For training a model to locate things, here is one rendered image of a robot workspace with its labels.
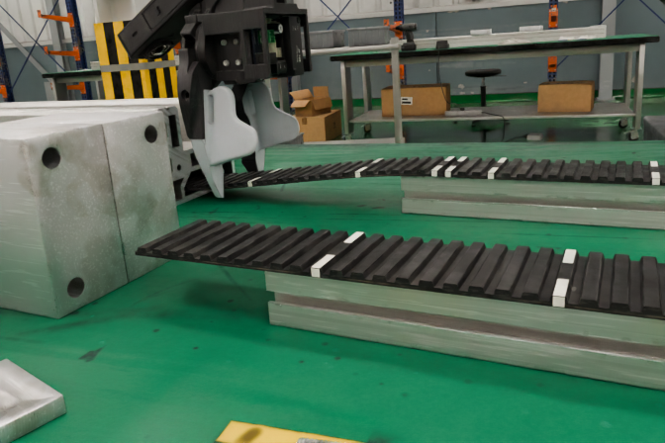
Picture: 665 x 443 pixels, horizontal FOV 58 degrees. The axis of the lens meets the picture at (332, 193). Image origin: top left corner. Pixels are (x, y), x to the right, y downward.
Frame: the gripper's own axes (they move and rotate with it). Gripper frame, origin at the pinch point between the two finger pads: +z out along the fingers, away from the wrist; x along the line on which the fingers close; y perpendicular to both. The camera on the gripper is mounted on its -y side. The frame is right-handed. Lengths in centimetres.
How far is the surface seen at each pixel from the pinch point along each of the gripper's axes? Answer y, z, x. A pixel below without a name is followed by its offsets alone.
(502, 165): 23.8, -1.4, 0.1
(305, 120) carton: -232, 58, 435
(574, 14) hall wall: -29, -19, 746
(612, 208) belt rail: 31.1, 0.9, -1.5
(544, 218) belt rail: 27.0, 1.6, -2.1
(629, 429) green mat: 32.2, 1.9, -23.8
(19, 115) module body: -20.0, -6.4, -5.0
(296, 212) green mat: 8.4, 1.9, -3.5
